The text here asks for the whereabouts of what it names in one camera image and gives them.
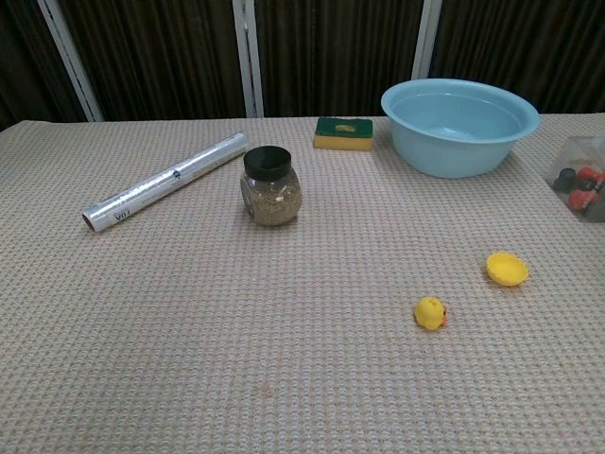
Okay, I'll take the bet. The white frame post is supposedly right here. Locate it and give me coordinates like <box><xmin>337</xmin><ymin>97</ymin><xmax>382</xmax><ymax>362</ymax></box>
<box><xmin>36</xmin><ymin>0</ymin><xmax>104</xmax><ymax>123</ymax></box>
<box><xmin>231</xmin><ymin>0</ymin><xmax>265</xmax><ymax>118</ymax></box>
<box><xmin>410</xmin><ymin>0</ymin><xmax>443</xmax><ymax>80</ymax></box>

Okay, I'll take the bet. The beige waffle tablecloth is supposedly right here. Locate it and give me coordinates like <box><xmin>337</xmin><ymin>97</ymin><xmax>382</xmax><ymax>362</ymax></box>
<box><xmin>0</xmin><ymin>113</ymin><xmax>605</xmax><ymax>454</ymax></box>

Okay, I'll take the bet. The black bottle cap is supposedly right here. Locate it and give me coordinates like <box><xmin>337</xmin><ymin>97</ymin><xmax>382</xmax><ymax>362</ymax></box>
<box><xmin>553</xmin><ymin>167</ymin><xmax>578</xmax><ymax>193</ymax></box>

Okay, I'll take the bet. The glass jar with black lid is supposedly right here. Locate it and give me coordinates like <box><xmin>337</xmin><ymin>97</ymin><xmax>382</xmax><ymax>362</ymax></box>
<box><xmin>238</xmin><ymin>146</ymin><xmax>303</xmax><ymax>228</ymax></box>

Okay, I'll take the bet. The green and yellow sponge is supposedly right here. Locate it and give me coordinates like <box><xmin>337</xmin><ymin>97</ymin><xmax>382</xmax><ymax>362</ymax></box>
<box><xmin>313</xmin><ymin>116</ymin><xmax>374</xmax><ymax>152</ymax></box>

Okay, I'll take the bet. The clear plastic box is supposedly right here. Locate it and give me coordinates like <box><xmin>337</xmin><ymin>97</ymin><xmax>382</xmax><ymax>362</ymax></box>
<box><xmin>544</xmin><ymin>135</ymin><xmax>605</xmax><ymax>223</ymax></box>

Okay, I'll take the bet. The red plastic toy piece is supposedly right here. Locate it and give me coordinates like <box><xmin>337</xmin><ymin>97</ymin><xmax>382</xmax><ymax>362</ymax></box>
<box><xmin>577</xmin><ymin>166</ymin><xmax>605</xmax><ymax>190</ymax></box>
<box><xmin>566</xmin><ymin>188</ymin><xmax>597</xmax><ymax>213</ymax></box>

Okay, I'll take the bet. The yellow rubber duck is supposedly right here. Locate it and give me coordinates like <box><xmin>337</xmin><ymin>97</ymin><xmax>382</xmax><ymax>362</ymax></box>
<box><xmin>413</xmin><ymin>295</ymin><xmax>450</xmax><ymax>331</ymax></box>

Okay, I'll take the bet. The light blue plastic basin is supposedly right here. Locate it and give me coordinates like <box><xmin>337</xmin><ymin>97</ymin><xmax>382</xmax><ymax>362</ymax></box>
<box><xmin>380</xmin><ymin>78</ymin><xmax>541</xmax><ymax>180</ymax></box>

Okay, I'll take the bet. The dark brown curtain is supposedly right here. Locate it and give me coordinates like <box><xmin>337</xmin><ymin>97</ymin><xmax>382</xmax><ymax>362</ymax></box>
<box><xmin>0</xmin><ymin>0</ymin><xmax>605</xmax><ymax>133</ymax></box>

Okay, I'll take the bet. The cling film roll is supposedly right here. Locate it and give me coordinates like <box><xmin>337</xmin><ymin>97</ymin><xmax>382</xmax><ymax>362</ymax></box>
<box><xmin>81</xmin><ymin>131</ymin><xmax>248</xmax><ymax>234</ymax></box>

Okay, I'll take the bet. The yellow eggshell cup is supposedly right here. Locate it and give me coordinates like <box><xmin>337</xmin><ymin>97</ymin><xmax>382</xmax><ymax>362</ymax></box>
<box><xmin>486</xmin><ymin>252</ymin><xmax>530</xmax><ymax>288</ymax></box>

